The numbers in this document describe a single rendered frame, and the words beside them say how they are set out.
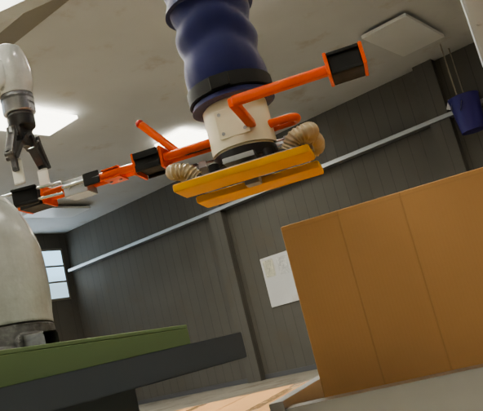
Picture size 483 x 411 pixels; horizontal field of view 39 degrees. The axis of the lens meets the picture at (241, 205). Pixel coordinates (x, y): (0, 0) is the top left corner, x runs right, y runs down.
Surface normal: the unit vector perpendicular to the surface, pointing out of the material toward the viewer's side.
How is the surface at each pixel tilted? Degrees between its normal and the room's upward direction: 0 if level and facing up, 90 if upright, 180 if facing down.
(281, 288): 90
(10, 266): 85
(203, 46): 75
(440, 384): 90
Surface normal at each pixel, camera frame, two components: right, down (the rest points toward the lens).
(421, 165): -0.61, 0.00
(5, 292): 0.48, -0.31
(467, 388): -0.33, -0.11
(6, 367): 0.76, -0.30
